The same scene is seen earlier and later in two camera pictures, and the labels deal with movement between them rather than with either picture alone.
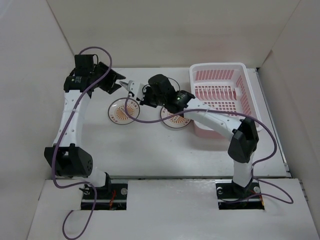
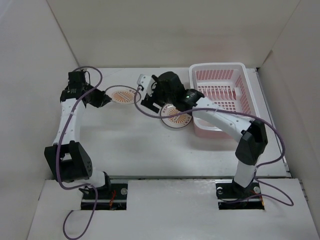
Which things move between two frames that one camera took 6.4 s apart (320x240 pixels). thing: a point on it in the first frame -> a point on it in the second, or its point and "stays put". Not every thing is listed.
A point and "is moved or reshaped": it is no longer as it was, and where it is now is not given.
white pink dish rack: [227, 86] stays put
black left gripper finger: [109, 85] -> [95, 101]
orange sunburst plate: [176, 122] stays put
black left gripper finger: [111, 75] -> [99, 98]
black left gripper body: [94, 74] -> [88, 87]
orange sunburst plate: [117, 113] is moved or reshaped
